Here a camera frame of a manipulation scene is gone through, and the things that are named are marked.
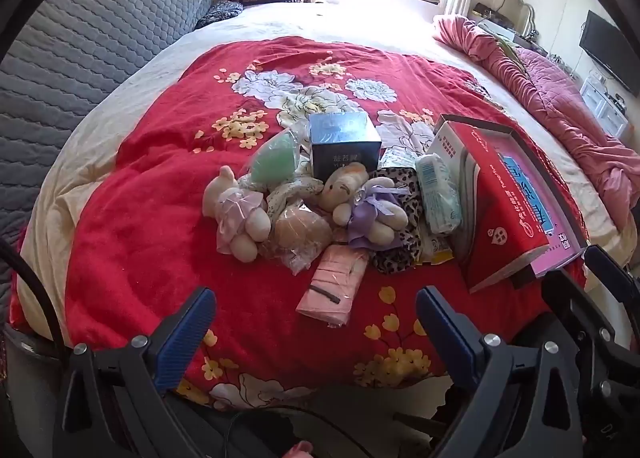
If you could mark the beige sponge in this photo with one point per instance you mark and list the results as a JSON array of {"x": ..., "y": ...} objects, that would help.
[{"x": 300, "y": 233}]

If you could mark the green cloth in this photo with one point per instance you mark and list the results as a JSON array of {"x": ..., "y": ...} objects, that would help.
[{"x": 510, "y": 51}]

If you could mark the grey quilted headboard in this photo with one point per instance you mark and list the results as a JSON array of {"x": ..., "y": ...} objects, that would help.
[{"x": 100, "y": 38}]

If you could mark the plush bear with lilac dress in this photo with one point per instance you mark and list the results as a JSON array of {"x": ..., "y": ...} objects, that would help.
[{"x": 240, "y": 218}]

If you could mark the dark patterned cloth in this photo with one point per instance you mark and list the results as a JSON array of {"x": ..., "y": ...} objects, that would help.
[{"x": 220, "y": 13}]

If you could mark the black television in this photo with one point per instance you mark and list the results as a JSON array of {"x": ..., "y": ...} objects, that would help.
[{"x": 607, "y": 51}]

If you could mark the plush bear with purple dress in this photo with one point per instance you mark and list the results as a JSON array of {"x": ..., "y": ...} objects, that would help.
[{"x": 350, "y": 188}]

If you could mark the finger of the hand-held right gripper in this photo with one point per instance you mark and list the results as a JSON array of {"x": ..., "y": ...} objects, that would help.
[
  {"x": 607, "y": 268},
  {"x": 570, "y": 303}
]

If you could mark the pink and blue book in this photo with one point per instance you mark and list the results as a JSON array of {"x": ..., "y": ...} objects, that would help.
[{"x": 542, "y": 218}]

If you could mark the red floral blanket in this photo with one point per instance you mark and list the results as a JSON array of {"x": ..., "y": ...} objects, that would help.
[{"x": 150, "y": 238}]

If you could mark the pink cloth packet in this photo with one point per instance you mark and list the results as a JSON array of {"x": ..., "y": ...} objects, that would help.
[{"x": 335, "y": 283}]

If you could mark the leopard print cloth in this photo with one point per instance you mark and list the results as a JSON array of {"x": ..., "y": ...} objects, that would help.
[{"x": 400, "y": 248}]

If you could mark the green sponge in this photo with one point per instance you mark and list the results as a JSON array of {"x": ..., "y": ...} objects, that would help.
[{"x": 272, "y": 163}]

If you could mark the pink quilt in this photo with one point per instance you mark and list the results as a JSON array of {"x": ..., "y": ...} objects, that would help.
[{"x": 565, "y": 113}]

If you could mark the white drawer cabinet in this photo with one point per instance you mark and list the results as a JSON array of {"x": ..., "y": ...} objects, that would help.
[{"x": 602, "y": 106}]

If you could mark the dark cardboard box tray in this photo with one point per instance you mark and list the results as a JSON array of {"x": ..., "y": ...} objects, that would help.
[{"x": 540, "y": 158}]

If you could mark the cream bed sheet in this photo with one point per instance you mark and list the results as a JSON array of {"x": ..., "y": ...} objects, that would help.
[{"x": 350, "y": 18}]

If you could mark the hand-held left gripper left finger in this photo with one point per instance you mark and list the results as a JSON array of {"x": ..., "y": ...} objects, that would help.
[{"x": 185, "y": 333}]

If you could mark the black box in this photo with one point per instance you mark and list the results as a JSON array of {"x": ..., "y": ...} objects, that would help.
[{"x": 345, "y": 148}]

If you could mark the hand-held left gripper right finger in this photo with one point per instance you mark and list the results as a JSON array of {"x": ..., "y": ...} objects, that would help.
[{"x": 445, "y": 333}]

